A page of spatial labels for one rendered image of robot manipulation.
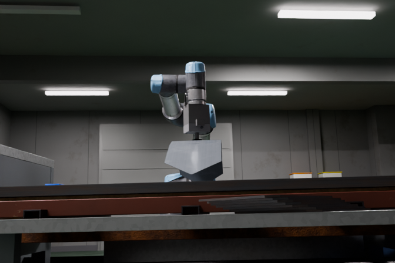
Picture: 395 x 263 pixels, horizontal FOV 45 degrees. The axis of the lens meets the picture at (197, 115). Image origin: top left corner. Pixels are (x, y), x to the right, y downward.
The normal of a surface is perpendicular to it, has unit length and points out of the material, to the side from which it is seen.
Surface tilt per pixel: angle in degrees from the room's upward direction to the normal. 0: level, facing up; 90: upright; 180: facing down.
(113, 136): 90
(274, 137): 90
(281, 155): 90
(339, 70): 90
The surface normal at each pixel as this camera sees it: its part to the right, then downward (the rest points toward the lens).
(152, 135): 0.10, -0.20
